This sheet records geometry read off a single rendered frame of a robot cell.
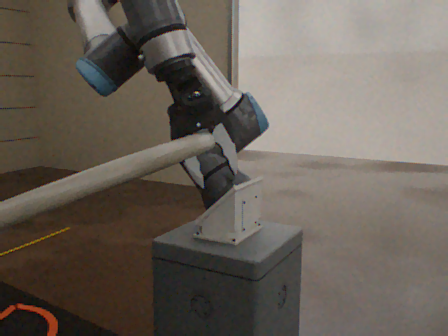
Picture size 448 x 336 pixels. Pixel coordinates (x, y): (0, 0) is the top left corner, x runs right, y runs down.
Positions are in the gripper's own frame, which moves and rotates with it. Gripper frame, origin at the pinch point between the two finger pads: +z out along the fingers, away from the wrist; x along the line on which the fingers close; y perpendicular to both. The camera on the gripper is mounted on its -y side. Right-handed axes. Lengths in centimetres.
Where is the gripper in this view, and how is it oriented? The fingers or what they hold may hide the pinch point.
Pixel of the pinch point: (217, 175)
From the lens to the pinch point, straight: 78.1
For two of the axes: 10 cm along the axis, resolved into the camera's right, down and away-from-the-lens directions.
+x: -9.2, 3.7, -1.3
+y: -1.4, 0.1, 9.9
